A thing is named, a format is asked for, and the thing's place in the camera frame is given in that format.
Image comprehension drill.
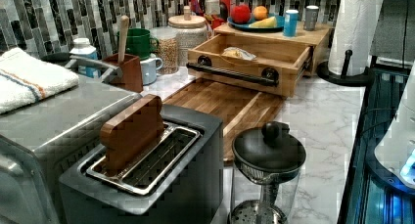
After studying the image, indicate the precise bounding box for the wooden cutting board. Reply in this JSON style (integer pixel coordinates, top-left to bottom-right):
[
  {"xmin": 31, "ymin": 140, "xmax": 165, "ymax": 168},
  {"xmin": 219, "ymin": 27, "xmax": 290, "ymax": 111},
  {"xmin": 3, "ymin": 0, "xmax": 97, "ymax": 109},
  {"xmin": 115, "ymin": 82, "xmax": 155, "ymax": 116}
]
[{"xmin": 164, "ymin": 78, "xmax": 285, "ymax": 164}]

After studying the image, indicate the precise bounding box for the chips bag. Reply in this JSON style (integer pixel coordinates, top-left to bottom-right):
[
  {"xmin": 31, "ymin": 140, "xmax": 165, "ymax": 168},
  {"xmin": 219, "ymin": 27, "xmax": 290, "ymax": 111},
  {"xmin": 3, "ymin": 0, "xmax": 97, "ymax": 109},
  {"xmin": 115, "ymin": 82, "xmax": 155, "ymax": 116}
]
[{"xmin": 222, "ymin": 47, "xmax": 256, "ymax": 61}]

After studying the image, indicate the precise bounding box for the light blue mug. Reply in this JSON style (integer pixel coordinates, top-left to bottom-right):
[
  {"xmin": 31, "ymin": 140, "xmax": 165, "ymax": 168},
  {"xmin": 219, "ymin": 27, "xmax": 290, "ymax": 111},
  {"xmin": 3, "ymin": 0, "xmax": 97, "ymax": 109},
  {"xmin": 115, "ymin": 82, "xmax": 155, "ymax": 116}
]
[{"xmin": 140, "ymin": 54, "xmax": 163, "ymax": 85}]

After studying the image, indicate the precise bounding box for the black two-slot toaster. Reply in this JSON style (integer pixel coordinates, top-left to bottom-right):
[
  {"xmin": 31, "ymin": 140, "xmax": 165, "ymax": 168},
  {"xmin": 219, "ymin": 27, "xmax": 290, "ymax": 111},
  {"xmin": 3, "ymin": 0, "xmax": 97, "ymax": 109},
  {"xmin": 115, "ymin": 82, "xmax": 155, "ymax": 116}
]
[{"xmin": 59, "ymin": 105, "xmax": 223, "ymax": 224}]

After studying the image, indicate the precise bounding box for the white jar wooden lid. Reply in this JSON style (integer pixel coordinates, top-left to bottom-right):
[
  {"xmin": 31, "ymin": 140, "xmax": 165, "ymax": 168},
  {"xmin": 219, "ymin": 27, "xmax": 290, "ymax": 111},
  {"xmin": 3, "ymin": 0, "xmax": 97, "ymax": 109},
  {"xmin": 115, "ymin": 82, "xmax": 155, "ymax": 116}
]
[{"xmin": 168, "ymin": 6, "xmax": 208, "ymax": 67}]

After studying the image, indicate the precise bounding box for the glass french press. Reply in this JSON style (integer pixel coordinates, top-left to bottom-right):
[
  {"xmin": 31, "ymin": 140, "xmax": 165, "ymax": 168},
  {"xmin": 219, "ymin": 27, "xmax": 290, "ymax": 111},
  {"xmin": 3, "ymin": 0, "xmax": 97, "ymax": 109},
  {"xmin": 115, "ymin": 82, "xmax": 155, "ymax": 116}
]
[{"xmin": 227, "ymin": 121, "xmax": 306, "ymax": 224}]

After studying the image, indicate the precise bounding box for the glass jar of grains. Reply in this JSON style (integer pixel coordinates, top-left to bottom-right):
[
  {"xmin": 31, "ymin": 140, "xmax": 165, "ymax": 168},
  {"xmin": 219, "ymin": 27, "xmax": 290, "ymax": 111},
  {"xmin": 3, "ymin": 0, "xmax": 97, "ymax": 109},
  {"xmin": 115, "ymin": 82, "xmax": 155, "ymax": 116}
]
[{"xmin": 151, "ymin": 26, "xmax": 178, "ymax": 74}]

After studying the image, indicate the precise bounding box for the wooden drawer box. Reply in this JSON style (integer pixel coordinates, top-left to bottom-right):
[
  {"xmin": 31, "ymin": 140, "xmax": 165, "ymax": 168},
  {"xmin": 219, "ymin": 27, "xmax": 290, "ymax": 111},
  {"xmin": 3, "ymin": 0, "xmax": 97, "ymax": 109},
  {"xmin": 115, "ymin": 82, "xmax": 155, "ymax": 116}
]
[{"xmin": 188, "ymin": 22, "xmax": 331, "ymax": 97}]

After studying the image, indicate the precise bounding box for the brown utensil holder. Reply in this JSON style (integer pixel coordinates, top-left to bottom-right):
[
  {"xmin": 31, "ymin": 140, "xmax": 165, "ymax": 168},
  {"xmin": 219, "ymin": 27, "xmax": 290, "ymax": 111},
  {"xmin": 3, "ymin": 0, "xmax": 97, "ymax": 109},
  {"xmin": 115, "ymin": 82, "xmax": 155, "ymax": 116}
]
[{"xmin": 104, "ymin": 54, "xmax": 143, "ymax": 93}]

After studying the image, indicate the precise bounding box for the brown wooden toast slice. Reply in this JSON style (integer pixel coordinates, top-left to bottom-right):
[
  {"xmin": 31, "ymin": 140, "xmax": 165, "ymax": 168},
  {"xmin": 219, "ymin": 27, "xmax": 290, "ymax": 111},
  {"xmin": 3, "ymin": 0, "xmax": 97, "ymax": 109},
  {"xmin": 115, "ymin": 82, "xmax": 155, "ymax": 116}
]
[{"xmin": 100, "ymin": 94, "xmax": 164, "ymax": 176}]

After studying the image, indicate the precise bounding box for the green mug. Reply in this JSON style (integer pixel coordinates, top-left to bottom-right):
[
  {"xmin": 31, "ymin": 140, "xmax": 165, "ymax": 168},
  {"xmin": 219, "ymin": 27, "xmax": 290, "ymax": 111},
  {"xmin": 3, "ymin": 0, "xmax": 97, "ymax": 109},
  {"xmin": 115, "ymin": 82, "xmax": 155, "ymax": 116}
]
[{"xmin": 125, "ymin": 28, "xmax": 159, "ymax": 60}]

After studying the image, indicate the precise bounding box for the red apple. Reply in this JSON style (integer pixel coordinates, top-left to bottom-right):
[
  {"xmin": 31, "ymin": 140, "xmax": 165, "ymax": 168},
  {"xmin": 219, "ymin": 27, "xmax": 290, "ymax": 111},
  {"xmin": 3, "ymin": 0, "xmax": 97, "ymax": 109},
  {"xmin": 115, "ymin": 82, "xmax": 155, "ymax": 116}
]
[{"xmin": 231, "ymin": 4, "xmax": 251, "ymax": 24}]

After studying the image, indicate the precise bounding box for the yellow banana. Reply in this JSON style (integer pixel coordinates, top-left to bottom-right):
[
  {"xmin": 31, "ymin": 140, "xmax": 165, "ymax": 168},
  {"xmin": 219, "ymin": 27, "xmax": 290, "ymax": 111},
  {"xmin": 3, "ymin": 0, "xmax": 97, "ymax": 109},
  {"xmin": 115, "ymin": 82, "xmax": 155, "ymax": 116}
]
[{"xmin": 250, "ymin": 17, "xmax": 277, "ymax": 28}]

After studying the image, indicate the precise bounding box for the orange fruit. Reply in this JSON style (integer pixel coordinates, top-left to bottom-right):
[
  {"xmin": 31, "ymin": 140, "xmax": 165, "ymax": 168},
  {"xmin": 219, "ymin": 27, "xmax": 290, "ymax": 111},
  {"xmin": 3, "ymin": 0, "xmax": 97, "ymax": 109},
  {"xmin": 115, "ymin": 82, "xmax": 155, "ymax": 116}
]
[{"xmin": 253, "ymin": 6, "xmax": 268, "ymax": 21}]

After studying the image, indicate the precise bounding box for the red Froot Loops box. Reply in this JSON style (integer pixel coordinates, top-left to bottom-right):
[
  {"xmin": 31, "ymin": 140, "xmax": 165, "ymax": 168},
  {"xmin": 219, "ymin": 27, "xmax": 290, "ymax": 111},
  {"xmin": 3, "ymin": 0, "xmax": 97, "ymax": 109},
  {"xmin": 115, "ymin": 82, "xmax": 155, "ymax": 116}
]
[{"xmin": 189, "ymin": 0, "xmax": 235, "ymax": 19}]

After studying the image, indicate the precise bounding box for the teal plate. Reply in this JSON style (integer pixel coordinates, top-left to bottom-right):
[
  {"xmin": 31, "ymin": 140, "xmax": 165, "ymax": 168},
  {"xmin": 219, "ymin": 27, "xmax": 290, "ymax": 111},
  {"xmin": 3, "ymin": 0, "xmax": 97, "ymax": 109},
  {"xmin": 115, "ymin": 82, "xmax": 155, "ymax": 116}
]
[{"xmin": 227, "ymin": 14, "xmax": 284, "ymax": 32}]

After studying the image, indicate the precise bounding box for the blue can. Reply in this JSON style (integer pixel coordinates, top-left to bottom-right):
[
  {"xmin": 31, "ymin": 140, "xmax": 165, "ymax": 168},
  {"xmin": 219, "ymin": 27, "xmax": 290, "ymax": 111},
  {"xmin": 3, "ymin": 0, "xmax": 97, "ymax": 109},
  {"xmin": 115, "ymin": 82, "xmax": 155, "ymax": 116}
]
[{"xmin": 283, "ymin": 10, "xmax": 299, "ymax": 37}]

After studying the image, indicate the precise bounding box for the blue white-capped bottle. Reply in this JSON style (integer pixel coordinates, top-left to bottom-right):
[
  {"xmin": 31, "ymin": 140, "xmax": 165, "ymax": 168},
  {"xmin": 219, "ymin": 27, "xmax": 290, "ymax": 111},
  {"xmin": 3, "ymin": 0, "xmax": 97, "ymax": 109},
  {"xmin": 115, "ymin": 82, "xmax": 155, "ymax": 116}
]
[{"xmin": 69, "ymin": 38, "xmax": 101, "ymax": 78}]

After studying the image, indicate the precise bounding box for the grey metal shaker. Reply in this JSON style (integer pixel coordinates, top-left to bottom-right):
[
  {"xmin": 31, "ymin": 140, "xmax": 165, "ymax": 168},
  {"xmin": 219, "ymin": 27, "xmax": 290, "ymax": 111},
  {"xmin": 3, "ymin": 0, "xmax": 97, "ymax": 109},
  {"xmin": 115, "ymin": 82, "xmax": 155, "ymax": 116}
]
[{"xmin": 303, "ymin": 5, "xmax": 319, "ymax": 31}]

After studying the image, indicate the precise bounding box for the black paper towel holder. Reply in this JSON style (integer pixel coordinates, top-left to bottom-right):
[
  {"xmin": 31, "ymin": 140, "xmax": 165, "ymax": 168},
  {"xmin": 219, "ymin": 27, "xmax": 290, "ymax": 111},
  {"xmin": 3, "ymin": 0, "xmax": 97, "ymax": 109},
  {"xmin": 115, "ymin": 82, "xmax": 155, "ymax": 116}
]
[{"xmin": 317, "ymin": 50, "xmax": 375, "ymax": 87}]

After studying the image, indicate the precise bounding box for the silver toaster oven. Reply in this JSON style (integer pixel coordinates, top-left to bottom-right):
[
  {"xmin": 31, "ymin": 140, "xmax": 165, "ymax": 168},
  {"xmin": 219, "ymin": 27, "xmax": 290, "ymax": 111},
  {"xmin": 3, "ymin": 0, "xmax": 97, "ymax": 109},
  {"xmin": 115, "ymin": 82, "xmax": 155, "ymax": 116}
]
[{"xmin": 0, "ymin": 62, "xmax": 141, "ymax": 224}]

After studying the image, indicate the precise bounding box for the paper towel roll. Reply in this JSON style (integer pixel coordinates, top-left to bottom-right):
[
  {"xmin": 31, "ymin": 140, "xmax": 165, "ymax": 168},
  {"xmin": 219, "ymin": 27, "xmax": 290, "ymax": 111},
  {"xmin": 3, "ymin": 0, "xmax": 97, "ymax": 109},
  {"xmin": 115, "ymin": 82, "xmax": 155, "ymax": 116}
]
[{"xmin": 328, "ymin": 0, "xmax": 384, "ymax": 76}]

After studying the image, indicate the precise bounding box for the white striped towel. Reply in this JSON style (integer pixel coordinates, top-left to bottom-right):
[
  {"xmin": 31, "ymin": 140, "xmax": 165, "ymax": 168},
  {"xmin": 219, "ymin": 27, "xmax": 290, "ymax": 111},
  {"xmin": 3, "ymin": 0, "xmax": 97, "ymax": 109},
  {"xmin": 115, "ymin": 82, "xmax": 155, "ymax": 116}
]
[{"xmin": 0, "ymin": 48, "xmax": 79, "ymax": 113}]

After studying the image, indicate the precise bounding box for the black drawer handle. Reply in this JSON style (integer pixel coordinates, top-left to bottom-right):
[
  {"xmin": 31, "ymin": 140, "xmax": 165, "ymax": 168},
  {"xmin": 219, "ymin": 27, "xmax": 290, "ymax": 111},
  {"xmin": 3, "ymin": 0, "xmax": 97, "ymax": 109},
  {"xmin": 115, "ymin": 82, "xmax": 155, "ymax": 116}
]
[{"xmin": 186, "ymin": 63, "xmax": 279, "ymax": 86}]

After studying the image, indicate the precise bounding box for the wooden utensil handle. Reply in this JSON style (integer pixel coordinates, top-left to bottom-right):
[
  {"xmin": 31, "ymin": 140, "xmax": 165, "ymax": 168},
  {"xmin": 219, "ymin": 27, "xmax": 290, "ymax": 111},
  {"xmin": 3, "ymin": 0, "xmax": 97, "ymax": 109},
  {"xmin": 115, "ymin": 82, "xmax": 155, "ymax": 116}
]
[{"xmin": 117, "ymin": 15, "xmax": 129, "ymax": 64}]

